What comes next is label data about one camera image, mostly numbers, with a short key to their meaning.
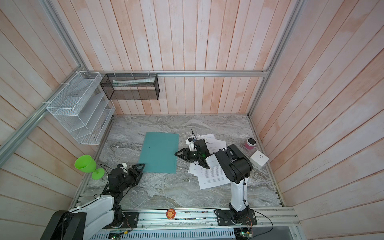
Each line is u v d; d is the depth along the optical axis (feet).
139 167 2.67
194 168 2.97
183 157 2.82
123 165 2.74
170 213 2.50
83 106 2.39
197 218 2.49
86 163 2.69
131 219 2.41
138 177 2.56
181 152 2.89
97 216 1.79
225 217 2.40
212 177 2.90
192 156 2.76
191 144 2.97
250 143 3.19
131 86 3.41
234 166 1.73
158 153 3.18
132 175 2.55
